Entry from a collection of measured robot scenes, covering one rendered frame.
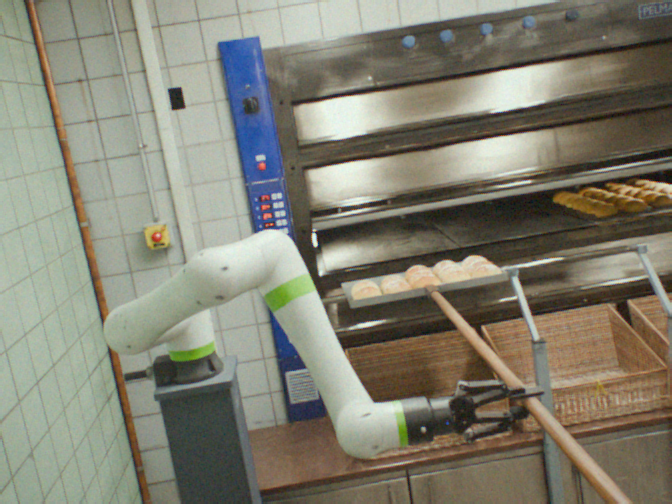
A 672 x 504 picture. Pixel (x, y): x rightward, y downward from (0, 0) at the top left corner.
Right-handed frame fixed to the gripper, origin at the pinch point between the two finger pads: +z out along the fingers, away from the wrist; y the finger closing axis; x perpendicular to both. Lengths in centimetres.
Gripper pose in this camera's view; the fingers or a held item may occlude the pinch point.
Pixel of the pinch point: (526, 401)
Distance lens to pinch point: 161.6
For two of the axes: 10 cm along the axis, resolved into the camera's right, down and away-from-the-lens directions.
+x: 0.8, 1.8, -9.8
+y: 1.5, 9.7, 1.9
